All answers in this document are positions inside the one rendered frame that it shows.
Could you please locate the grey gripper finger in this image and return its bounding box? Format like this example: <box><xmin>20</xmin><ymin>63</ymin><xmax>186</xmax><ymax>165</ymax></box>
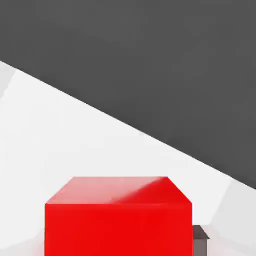
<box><xmin>192</xmin><ymin>224</ymin><xmax>227</xmax><ymax>256</ymax></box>

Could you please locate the small red cube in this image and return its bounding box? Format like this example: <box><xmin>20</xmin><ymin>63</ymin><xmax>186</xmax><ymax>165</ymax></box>
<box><xmin>44</xmin><ymin>176</ymin><xmax>193</xmax><ymax>256</ymax></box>

